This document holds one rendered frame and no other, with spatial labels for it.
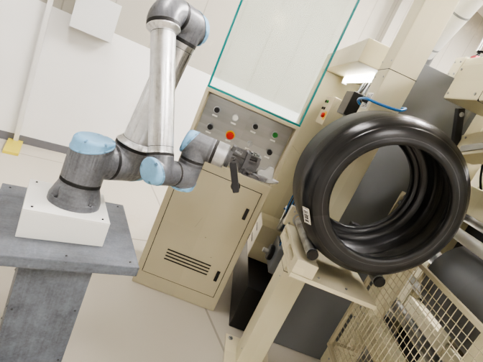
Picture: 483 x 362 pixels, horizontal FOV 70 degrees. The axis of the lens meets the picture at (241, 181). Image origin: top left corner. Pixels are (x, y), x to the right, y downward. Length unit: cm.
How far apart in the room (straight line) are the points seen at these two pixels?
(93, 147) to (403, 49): 128
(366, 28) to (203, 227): 371
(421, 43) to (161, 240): 165
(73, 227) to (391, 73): 139
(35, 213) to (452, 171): 139
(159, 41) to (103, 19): 237
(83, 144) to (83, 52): 246
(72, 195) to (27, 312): 50
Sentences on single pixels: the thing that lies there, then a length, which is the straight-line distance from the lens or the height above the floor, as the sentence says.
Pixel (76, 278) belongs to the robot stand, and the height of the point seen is 44.
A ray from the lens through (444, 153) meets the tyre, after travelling 130.
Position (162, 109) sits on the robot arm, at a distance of 117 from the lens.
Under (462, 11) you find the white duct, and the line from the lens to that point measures 219.
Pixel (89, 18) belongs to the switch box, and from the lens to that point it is 360.
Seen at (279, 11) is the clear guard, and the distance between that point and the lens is 194.
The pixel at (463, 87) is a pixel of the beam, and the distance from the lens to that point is 163.
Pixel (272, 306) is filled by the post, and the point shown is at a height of 41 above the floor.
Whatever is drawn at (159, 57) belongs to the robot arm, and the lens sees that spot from 123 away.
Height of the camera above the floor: 136
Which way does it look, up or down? 15 degrees down
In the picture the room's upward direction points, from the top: 24 degrees clockwise
